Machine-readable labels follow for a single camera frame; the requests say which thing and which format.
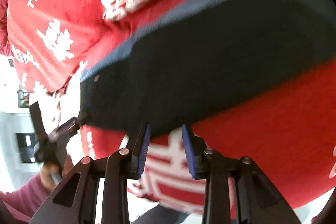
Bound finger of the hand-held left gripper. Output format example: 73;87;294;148
28;101;49;142
49;115;88;144

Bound person's left leg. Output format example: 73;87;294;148
131;203;190;224

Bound black pants with blue waistband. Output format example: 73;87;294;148
79;0;336;139

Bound person's left hand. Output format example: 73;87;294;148
40;155;74;191

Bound person's left forearm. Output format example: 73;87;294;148
0;174;57;223

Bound red printed sofa cover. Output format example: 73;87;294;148
5;0;336;220

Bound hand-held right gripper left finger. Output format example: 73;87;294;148
28;123;151;224

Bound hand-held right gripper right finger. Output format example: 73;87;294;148
182;124;302;224

